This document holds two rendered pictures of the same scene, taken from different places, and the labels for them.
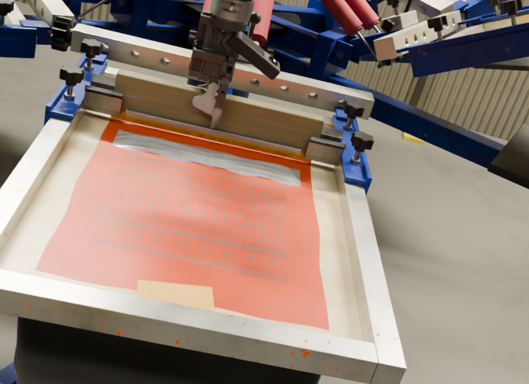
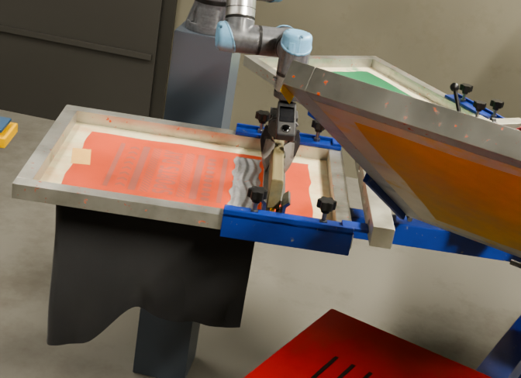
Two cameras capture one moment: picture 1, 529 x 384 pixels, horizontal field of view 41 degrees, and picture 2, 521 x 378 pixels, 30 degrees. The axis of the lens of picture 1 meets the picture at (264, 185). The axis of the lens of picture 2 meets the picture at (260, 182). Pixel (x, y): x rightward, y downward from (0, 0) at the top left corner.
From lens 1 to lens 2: 2.64 m
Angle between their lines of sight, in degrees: 84
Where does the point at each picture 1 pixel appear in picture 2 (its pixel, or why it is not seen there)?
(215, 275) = (101, 166)
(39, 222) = (133, 134)
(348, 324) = not seen: hidden behind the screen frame
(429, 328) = not seen: outside the picture
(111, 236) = (128, 147)
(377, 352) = (25, 178)
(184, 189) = (193, 170)
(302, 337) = (36, 163)
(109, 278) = (90, 144)
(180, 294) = (81, 156)
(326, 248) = not seen: hidden behind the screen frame
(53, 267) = (94, 134)
